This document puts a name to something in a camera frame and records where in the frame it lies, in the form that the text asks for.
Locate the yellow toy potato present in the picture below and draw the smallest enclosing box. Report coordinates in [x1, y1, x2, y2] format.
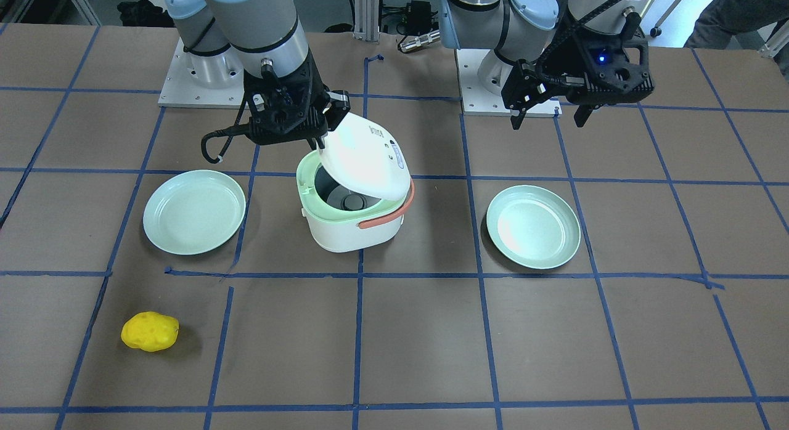
[120, 311, 179, 352]

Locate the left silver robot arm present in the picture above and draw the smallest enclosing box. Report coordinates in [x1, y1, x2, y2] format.
[439, 0, 655, 130]

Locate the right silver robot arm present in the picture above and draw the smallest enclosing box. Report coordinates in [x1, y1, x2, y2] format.
[164, 0, 350, 163]

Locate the white rice cooker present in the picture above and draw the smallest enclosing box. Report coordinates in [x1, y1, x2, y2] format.
[296, 113, 416, 253]

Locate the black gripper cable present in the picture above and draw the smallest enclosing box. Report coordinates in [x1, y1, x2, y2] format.
[201, 97, 260, 166]

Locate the green plate near left arm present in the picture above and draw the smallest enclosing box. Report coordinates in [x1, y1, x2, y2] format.
[486, 185, 581, 270]

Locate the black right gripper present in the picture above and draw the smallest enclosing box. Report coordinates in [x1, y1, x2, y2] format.
[244, 59, 351, 150]

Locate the green plate near right arm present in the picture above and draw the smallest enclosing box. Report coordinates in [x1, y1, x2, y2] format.
[142, 169, 247, 256]

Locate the aluminium frame post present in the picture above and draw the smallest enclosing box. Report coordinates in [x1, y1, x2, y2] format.
[351, 0, 382, 44]

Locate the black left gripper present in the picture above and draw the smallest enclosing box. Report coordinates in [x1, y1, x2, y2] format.
[501, 28, 655, 130]

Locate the silver metal connector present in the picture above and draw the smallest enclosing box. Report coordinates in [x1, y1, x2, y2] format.
[397, 30, 441, 54]

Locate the person in grey clothes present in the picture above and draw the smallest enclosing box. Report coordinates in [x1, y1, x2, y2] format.
[683, 0, 788, 49]

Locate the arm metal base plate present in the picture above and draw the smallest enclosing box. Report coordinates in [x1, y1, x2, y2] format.
[455, 48, 563, 118]
[158, 40, 244, 109]

